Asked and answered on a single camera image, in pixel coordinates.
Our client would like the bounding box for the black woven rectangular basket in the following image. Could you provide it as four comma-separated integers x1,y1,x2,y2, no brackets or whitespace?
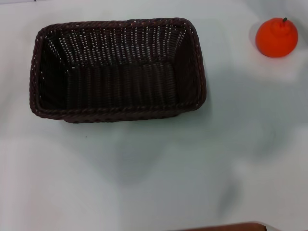
29,17,207,124

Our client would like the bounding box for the orange toy tangerine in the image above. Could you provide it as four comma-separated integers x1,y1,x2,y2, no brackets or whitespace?
255,17,299,58

